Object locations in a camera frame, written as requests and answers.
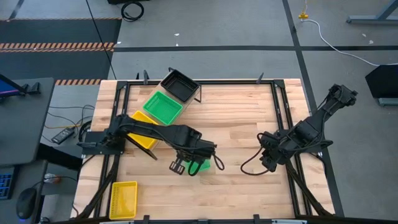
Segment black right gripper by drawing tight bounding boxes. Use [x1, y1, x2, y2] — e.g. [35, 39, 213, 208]
[257, 130, 292, 174]

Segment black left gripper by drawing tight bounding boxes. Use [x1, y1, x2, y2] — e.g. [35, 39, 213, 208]
[169, 136, 217, 177]

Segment black power adapter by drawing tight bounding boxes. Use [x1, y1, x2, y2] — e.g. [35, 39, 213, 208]
[50, 126, 76, 145]

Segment white and orange plug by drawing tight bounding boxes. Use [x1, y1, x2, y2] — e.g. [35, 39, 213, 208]
[43, 172, 60, 184]

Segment black case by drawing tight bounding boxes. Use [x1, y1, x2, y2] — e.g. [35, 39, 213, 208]
[365, 63, 398, 106]

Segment grey keyboard tray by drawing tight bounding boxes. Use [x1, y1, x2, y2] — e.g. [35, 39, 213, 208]
[0, 160, 48, 224]

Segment black computer mouse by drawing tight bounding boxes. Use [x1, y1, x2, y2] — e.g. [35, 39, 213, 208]
[16, 187, 38, 220]

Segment grey side desk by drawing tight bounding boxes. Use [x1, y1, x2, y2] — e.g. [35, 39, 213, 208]
[0, 77, 56, 166]

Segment grey metal stand leg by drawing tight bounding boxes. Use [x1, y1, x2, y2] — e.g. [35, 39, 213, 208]
[346, 0, 398, 25]

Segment backlit computer keyboard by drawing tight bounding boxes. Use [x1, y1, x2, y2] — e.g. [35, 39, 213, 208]
[0, 166, 16, 200]

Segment computer monitor with stand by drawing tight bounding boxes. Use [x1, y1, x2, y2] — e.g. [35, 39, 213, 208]
[0, 73, 42, 100]

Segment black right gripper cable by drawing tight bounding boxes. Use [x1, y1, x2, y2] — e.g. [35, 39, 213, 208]
[240, 144, 271, 177]

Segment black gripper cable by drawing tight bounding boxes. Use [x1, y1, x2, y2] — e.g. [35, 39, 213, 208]
[240, 144, 271, 177]
[212, 153, 226, 172]

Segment wooden shelf with black frame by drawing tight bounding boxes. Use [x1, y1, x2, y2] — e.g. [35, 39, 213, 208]
[119, 67, 203, 160]

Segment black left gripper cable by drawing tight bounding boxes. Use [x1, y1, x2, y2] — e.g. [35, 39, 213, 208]
[212, 153, 226, 172]

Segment black aluminium table frame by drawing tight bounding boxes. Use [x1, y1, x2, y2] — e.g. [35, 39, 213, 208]
[74, 79, 345, 224]

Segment thin yellow cable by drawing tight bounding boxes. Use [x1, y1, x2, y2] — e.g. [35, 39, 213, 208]
[44, 123, 80, 130]

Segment thick white cable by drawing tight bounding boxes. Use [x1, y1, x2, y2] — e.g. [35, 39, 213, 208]
[300, 18, 398, 68]

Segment long thin black cable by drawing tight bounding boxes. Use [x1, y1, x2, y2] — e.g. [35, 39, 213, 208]
[85, 0, 118, 80]

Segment coiled black cable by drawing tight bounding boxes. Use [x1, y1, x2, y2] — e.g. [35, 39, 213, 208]
[120, 1, 145, 22]

